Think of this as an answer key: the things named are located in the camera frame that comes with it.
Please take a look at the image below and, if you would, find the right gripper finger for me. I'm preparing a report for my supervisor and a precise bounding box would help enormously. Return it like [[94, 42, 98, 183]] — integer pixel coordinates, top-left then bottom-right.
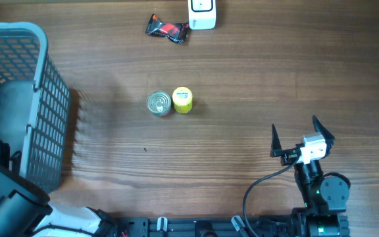
[[270, 124, 283, 157], [312, 115, 335, 155]]

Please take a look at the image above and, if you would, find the yellow plastic jar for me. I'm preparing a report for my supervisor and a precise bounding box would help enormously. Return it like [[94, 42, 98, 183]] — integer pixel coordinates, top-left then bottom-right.
[[172, 87, 193, 114]]

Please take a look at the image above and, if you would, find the silver tin can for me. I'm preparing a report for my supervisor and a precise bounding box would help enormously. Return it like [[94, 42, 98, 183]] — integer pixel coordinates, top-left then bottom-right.
[[147, 91, 172, 117]]

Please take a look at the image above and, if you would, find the black hex wrench packet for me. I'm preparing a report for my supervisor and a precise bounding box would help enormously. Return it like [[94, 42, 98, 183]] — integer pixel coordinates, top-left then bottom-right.
[[145, 14, 190, 44]]

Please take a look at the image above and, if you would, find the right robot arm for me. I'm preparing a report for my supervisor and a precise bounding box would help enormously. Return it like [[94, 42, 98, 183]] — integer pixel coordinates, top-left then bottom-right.
[[270, 116, 351, 237]]

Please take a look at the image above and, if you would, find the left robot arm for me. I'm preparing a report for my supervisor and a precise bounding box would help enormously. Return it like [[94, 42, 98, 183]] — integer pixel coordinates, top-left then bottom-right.
[[0, 140, 118, 236]]

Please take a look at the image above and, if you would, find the white barcode scanner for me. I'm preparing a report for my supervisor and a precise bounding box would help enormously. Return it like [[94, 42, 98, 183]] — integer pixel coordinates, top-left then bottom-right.
[[188, 0, 216, 30]]

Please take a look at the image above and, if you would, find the grey plastic basket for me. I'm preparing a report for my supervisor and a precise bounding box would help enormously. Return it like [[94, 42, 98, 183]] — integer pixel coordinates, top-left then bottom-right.
[[0, 22, 70, 193]]

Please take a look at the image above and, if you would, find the black right camera cable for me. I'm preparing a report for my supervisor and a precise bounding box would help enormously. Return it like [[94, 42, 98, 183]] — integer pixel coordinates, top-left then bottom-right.
[[242, 154, 302, 237]]

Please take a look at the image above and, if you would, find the black camera cable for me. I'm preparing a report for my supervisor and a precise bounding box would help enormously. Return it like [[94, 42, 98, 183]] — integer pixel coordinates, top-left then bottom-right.
[[242, 154, 302, 237], [28, 224, 95, 237]]

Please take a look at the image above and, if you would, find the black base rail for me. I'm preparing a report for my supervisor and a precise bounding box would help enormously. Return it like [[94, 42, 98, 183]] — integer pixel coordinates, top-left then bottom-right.
[[118, 215, 351, 237]]

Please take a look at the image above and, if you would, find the black left camera cable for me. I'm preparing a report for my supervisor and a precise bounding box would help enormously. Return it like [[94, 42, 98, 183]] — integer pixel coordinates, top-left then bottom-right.
[[28, 224, 95, 237]]

